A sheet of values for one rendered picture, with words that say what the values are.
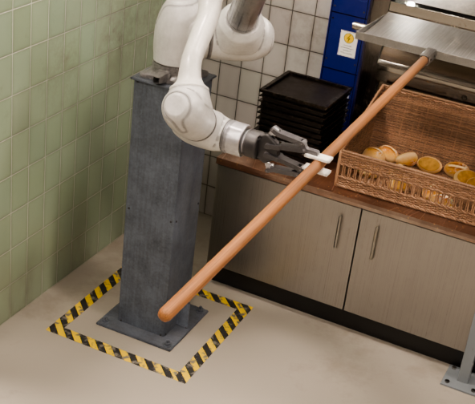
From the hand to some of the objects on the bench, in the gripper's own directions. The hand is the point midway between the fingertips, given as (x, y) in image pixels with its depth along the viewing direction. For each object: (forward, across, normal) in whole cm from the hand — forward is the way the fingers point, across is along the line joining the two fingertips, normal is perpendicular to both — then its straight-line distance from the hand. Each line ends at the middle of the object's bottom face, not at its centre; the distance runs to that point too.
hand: (318, 163), depth 258 cm
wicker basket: (0, +62, -126) cm, 140 cm away
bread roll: (0, +61, -134) cm, 148 cm away
